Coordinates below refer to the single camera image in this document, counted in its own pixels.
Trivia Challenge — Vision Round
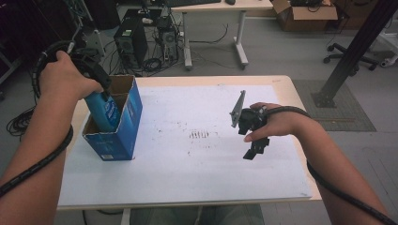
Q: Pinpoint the person's right hand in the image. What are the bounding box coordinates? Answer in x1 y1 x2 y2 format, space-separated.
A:
243 101 303 143

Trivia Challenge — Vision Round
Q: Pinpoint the grey floor mat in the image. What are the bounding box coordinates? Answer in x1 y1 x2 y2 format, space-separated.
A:
292 79 377 133

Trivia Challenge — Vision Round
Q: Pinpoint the small grey computer case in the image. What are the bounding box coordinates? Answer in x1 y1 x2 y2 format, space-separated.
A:
161 26 180 62

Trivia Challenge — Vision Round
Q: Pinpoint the black floor cable bundle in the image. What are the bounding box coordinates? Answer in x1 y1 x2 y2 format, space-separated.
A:
6 106 37 137

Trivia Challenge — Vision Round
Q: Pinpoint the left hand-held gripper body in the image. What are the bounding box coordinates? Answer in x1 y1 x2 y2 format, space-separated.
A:
69 28 113 92

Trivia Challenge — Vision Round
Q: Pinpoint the open brown cardboard box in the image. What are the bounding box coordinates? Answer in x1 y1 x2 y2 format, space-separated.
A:
271 0 339 33

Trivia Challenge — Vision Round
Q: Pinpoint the black office chair base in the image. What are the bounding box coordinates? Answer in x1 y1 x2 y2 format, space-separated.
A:
323 42 379 72

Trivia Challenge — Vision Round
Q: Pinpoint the black computer tower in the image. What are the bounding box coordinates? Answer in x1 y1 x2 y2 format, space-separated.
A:
113 17 149 68

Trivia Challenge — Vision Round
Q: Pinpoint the blue cardboard box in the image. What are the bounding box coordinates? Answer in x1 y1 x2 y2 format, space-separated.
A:
82 74 144 162

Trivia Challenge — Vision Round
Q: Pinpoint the person's left hand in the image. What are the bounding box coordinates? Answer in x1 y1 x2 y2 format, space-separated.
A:
38 50 104 101

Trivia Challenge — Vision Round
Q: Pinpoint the thin black floor cable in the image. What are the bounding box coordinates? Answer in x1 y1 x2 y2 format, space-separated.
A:
188 22 230 45

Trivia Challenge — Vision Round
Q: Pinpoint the white table leg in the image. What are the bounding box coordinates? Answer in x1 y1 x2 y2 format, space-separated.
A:
120 208 133 225

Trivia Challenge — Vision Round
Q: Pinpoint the white table mat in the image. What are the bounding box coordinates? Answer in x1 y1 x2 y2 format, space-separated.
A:
57 84 314 208

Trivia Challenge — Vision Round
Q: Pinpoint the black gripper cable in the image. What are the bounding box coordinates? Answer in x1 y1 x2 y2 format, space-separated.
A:
265 105 398 225
0 40 77 199

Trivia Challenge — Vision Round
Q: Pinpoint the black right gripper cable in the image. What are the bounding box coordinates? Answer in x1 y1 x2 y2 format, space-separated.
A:
265 105 398 225

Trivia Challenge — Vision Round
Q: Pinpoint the blue bottle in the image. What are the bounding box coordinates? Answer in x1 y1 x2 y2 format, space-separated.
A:
84 90 122 133

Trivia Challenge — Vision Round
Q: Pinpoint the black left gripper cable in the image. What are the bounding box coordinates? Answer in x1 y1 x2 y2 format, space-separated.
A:
0 40 77 199

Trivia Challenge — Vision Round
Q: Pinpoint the black metal post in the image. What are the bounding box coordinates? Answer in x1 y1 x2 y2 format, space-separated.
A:
311 0 398 109

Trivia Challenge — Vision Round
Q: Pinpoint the black keyboard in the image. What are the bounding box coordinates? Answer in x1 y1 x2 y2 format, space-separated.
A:
165 0 222 8

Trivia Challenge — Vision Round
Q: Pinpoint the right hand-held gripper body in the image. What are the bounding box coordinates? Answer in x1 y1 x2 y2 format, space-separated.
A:
229 89 268 136

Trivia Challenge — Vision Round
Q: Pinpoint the white desk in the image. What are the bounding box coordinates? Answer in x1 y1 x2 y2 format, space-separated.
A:
170 0 275 70

